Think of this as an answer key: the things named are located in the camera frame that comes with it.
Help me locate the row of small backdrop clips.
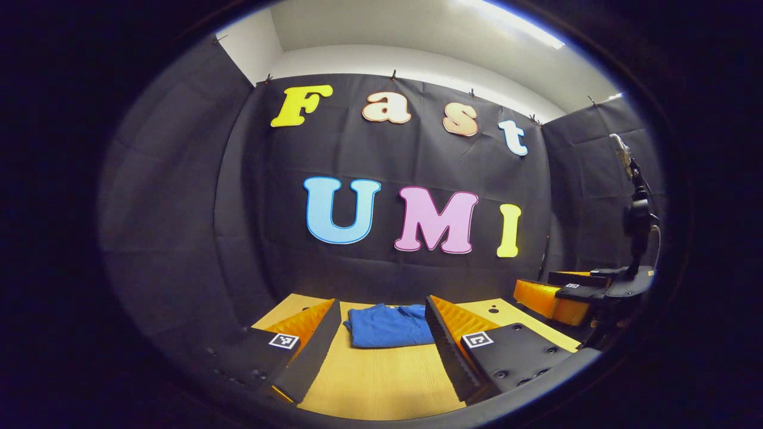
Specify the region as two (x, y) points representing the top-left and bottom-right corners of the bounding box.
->
(213, 35), (598, 127)

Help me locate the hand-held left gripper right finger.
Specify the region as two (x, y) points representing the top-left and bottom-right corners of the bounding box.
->
(425, 295), (576, 406)

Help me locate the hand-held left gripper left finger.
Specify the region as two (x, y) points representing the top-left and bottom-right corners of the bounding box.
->
(200, 298), (342, 406)

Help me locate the blue shirt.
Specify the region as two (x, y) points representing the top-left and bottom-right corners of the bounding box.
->
(343, 304), (436, 349)

